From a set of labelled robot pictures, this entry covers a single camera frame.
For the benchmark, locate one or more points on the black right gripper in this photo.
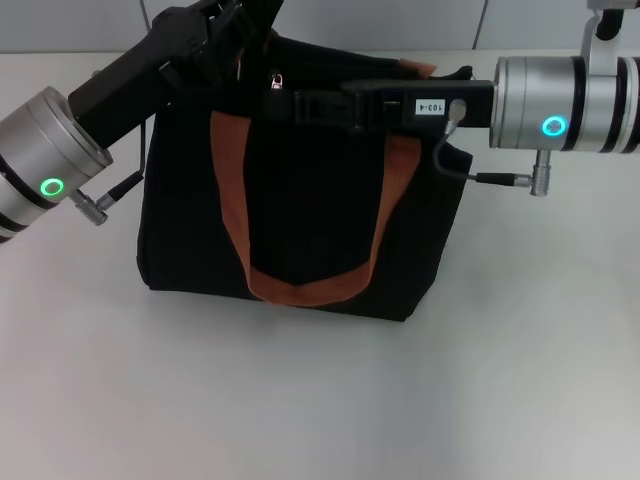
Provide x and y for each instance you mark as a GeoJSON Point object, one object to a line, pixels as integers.
{"type": "Point", "coordinates": [400, 105]}

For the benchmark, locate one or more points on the silver zipper pull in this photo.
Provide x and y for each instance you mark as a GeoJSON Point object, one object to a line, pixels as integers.
{"type": "Point", "coordinates": [277, 81]}

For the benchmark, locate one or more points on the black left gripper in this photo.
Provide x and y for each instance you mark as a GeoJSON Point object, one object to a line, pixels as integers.
{"type": "Point", "coordinates": [125, 85]}

